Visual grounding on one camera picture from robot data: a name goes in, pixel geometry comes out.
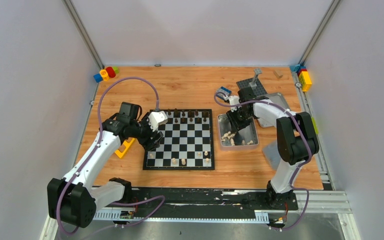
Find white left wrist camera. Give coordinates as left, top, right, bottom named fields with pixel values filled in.
left=148, top=111, right=168, bottom=132

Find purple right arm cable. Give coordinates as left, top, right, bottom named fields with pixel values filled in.
left=213, top=92, right=314, bottom=232

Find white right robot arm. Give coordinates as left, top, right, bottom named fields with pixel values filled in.
left=224, top=87, right=320, bottom=209

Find small wooden block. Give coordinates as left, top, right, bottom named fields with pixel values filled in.
left=273, top=69, right=284, bottom=79

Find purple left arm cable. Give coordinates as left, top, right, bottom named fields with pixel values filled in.
left=55, top=76, right=166, bottom=236

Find coloured toy brick stack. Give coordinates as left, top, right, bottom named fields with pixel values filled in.
left=289, top=64, right=313, bottom=92

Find blue grey toy brick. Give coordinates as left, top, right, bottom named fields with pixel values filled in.
left=215, top=86, right=232, bottom=102

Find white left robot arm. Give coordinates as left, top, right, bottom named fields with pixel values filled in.
left=47, top=102, right=168, bottom=228

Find black white chessboard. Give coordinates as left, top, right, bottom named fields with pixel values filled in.
left=142, top=109, right=216, bottom=171

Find metal tin box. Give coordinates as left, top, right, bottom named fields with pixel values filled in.
left=217, top=114, right=259, bottom=151

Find yellow triangular plastic stand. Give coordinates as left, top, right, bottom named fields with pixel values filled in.
left=114, top=137, right=137, bottom=159

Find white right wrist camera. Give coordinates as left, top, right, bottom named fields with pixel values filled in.
left=228, top=95, right=241, bottom=112

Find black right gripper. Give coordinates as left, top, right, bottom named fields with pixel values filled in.
left=227, top=106, right=253, bottom=134

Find blue plastic bag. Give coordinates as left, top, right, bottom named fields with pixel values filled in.
left=262, top=140, right=281, bottom=171

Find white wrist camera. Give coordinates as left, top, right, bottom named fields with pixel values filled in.
left=148, top=111, right=168, bottom=132
left=228, top=95, right=241, bottom=112

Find grey brick baseplate with post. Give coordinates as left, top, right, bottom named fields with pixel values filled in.
left=236, top=67, right=268, bottom=97

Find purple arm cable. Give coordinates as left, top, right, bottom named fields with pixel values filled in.
left=213, top=92, right=314, bottom=232
left=55, top=76, right=166, bottom=236

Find coloured toy cylinders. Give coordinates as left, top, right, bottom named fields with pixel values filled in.
left=93, top=66, right=120, bottom=83

